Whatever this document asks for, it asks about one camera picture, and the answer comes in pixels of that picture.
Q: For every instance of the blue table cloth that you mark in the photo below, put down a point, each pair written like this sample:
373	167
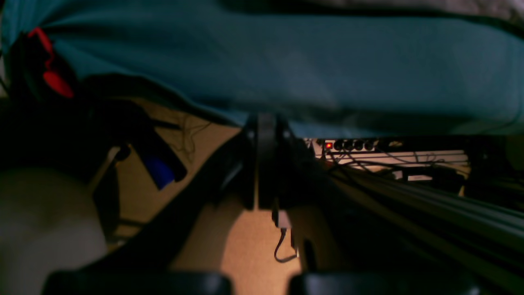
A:
329	72

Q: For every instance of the white power strip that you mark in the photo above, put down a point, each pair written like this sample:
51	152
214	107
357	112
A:
367	154

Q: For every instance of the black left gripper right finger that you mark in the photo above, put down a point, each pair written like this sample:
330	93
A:
344	249

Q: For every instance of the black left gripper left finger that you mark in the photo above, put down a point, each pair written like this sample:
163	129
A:
140	267

